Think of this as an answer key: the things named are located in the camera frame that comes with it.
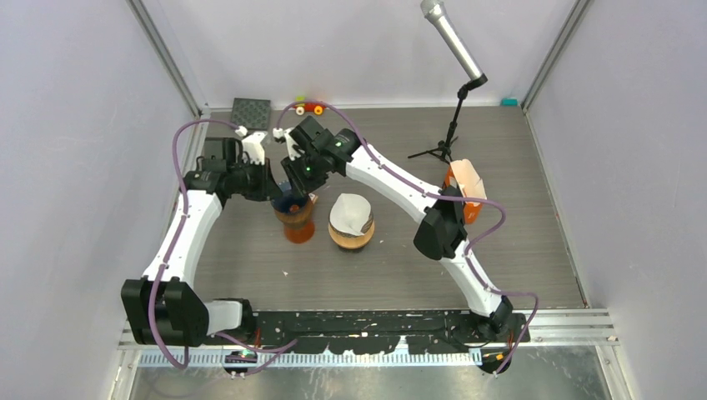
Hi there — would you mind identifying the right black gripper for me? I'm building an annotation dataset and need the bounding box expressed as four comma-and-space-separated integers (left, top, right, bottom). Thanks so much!
281, 149, 329, 200

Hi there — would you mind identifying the dark wooden dripper ring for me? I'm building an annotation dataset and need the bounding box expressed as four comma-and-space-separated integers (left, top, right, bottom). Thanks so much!
270, 201, 318, 227

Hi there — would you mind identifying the amber glass carafe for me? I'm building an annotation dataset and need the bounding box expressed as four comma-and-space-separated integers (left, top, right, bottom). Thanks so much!
283, 220, 315, 244

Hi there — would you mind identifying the white paper coffee filter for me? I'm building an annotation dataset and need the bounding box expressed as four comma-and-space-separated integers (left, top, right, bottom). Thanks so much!
328, 193, 372, 238

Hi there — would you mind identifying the light wooden dripper ring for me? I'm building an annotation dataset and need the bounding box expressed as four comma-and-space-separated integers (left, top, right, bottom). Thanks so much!
327, 220, 377, 253

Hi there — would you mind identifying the clear smoky glass dripper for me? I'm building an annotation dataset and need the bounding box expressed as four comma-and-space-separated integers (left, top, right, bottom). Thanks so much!
360, 212, 374, 236

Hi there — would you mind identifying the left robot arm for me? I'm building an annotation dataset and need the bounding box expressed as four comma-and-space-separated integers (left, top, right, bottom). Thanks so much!
121, 132, 282, 347

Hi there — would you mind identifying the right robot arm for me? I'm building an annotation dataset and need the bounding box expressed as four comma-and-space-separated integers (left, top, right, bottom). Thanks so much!
273, 116, 513, 342

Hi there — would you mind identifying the orange coffee filter box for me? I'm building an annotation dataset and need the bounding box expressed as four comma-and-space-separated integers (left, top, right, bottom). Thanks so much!
443, 159, 487, 224

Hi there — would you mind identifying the colourful toy train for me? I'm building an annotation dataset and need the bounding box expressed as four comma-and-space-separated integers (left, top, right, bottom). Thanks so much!
292, 97, 327, 116

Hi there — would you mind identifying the dark grey building plate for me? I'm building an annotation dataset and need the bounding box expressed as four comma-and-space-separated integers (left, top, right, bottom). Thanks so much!
230, 97, 272, 131

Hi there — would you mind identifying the black microphone tripod stand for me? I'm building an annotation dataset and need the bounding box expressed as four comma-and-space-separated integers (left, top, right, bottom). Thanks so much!
407, 80, 479, 164

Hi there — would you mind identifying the silver microphone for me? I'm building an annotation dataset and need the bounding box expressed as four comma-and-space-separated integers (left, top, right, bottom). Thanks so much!
420, 0, 488, 89

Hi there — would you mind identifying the teal block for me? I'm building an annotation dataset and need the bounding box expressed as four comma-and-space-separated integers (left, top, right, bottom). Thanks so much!
499, 97, 519, 107

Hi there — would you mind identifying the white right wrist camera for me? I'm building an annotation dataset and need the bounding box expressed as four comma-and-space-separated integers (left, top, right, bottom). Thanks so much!
273, 127, 302, 160

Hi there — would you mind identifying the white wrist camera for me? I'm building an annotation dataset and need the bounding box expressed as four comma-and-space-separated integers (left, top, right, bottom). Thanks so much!
234, 126, 270, 165
273, 127, 302, 160

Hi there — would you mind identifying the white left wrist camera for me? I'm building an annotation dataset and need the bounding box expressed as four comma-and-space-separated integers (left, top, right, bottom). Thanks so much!
234, 126, 270, 165

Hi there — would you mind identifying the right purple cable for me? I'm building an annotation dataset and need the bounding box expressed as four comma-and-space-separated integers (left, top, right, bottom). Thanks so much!
274, 101, 539, 377

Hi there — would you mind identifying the purple cable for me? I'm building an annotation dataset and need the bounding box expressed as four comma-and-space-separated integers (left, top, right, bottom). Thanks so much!
274, 101, 539, 377
148, 118, 299, 377

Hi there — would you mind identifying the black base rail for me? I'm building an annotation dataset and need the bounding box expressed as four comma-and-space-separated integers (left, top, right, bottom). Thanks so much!
203, 308, 531, 377

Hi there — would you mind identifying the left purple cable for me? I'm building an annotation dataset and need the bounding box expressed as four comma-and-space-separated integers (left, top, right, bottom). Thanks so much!
148, 118, 299, 377

